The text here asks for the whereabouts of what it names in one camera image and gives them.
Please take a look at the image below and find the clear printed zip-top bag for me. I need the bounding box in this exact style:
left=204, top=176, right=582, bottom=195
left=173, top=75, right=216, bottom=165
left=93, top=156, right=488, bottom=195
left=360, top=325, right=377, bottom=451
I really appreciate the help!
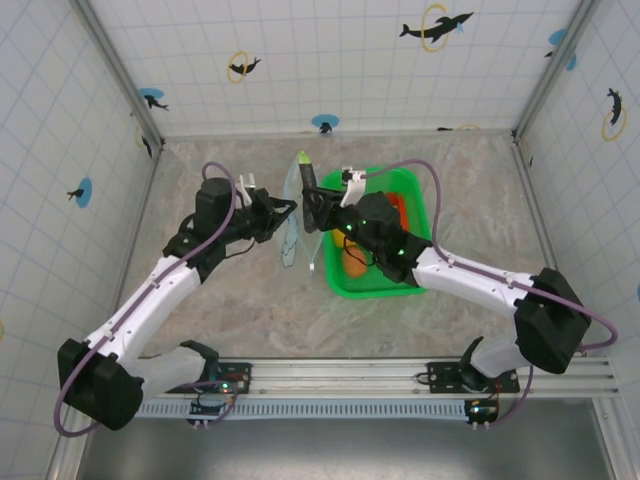
left=277, top=154, right=326, bottom=274

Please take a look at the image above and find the orange toy carrot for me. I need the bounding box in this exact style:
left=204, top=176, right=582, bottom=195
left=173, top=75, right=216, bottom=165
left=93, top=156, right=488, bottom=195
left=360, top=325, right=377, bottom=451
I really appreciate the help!
left=387, top=192, right=408, bottom=231

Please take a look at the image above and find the dark purple toy eggplant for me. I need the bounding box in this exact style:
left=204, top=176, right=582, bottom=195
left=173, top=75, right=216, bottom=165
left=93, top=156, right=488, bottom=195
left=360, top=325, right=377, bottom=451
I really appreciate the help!
left=297, top=151, right=322, bottom=234

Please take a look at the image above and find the orange toy fruit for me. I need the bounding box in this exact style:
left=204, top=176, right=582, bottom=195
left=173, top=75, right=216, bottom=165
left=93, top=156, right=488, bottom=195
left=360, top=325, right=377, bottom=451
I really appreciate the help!
left=343, top=240, right=369, bottom=279

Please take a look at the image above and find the green plastic mesh basket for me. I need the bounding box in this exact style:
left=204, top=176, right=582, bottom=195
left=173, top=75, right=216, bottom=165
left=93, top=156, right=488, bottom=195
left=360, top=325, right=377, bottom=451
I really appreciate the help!
left=319, top=167, right=434, bottom=301

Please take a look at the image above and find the small black controller board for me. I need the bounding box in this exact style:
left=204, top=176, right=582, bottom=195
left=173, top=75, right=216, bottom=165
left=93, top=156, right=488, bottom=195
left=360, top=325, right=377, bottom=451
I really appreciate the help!
left=187, top=392, right=236, bottom=427
left=464, top=397, right=501, bottom=427

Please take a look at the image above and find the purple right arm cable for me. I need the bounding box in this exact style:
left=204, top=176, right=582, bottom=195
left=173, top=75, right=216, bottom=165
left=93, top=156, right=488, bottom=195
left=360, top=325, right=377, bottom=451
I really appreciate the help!
left=364, top=158, right=619, bottom=429

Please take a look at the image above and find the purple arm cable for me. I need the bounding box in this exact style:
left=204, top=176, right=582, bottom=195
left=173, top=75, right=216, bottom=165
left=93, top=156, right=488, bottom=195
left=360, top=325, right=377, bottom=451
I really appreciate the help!
left=364, top=158, right=619, bottom=429
left=53, top=160, right=239, bottom=440

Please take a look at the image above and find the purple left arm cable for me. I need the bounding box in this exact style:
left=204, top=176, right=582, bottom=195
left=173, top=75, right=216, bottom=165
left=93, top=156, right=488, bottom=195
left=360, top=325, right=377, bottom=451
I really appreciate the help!
left=53, top=160, right=239, bottom=440

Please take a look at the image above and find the aluminium mounting rail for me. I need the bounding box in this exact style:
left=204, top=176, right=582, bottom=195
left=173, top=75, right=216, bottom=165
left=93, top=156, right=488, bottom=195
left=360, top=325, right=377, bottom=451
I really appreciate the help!
left=214, top=357, right=614, bottom=399

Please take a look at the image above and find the aluminium corner frame post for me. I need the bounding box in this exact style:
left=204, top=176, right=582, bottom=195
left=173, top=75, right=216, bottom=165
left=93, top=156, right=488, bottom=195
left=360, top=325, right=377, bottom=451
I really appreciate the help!
left=69, top=0, right=166, bottom=151
left=512, top=0, right=599, bottom=144

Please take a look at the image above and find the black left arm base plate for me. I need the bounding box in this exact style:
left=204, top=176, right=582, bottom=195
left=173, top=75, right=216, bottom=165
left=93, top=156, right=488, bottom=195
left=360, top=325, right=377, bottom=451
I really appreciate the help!
left=209, top=359, right=254, bottom=394

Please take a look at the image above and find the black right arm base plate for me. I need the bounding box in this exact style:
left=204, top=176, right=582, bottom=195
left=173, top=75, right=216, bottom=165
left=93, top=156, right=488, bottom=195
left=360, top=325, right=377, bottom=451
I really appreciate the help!
left=424, top=360, right=521, bottom=396

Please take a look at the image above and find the white slotted cable duct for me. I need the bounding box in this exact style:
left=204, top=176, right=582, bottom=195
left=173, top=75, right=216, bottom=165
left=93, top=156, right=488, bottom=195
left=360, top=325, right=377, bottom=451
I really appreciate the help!
left=134, top=399, right=471, bottom=420

